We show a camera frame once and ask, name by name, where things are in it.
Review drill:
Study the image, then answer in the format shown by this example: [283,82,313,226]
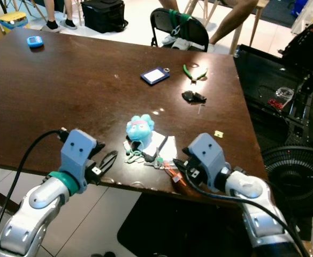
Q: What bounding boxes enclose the clear white card holder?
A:
[143,131,177,169]

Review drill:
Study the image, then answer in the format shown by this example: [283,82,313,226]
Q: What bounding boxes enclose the black car key fob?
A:
[182,90,207,103]

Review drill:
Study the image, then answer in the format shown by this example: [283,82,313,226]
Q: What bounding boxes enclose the dark blue badge holder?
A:
[140,66,170,86]

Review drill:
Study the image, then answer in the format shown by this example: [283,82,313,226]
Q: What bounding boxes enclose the black floor fan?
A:
[262,146,313,217]

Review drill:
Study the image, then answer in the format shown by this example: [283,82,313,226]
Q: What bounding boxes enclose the black equipment cart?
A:
[234,16,313,145]

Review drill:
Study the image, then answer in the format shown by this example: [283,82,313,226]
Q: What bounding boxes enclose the clear container with red bits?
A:
[268,86,295,112]

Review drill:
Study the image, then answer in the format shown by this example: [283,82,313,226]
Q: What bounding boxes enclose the white shoes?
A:
[161,35,192,51]

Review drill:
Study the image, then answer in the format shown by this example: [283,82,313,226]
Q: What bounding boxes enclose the wooden stool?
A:
[228,0,270,55]

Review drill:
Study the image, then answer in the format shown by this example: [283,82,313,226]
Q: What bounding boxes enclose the black folding chair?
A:
[150,7,210,52]

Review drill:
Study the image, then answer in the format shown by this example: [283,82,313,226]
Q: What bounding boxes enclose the small blue timer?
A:
[27,36,44,49]

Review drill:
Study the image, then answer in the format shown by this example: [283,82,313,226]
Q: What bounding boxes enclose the black case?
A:
[81,0,128,34]

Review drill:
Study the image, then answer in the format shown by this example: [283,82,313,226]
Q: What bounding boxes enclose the person legs with black socks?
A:
[44,0,78,30]

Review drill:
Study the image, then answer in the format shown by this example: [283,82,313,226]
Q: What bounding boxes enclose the bare person leg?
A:
[210,0,258,44]

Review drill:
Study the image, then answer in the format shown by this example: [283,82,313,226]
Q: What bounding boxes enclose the yellow bin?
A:
[0,12,28,34]

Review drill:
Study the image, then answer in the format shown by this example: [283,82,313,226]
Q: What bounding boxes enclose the blue plastic object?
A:
[291,0,309,17]

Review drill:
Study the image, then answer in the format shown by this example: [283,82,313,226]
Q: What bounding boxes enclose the orange strap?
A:
[163,163,186,187]

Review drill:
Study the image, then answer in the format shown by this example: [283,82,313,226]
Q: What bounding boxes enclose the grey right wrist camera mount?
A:
[186,133,228,189]

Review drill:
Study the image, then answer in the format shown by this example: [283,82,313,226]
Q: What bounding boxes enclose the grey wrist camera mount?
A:
[186,133,228,189]
[60,129,98,194]

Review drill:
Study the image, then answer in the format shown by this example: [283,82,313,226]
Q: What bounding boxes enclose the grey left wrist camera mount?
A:
[60,129,98,194]

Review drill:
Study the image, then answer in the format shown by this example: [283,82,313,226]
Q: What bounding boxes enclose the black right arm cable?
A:
[182,172,300,257]

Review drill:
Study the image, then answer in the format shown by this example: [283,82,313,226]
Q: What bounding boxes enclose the blue plush toy keychain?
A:
[126,114,155,151]

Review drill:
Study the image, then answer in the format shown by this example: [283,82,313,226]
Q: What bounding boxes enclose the green handled pliers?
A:
[182,64,208,85]

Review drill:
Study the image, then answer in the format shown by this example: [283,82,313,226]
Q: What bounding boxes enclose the green strap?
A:
[169,10,192,39]

